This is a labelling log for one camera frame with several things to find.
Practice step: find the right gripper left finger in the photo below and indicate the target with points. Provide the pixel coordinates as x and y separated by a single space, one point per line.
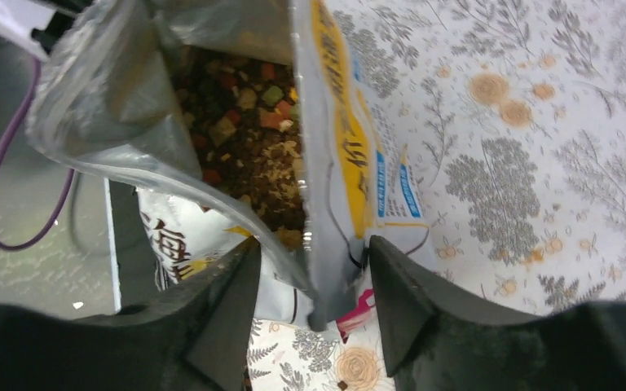
192 336

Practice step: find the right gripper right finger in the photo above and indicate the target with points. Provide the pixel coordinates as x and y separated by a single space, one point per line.
437 336

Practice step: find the cat food bag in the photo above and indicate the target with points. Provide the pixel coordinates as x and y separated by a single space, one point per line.
105 106

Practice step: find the pet food kibble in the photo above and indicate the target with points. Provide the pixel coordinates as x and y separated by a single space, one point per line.
242 115

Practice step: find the floral table mat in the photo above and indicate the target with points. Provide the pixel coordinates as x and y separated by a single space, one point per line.
515 114

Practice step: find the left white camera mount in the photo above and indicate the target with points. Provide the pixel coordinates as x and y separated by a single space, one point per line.
34 26

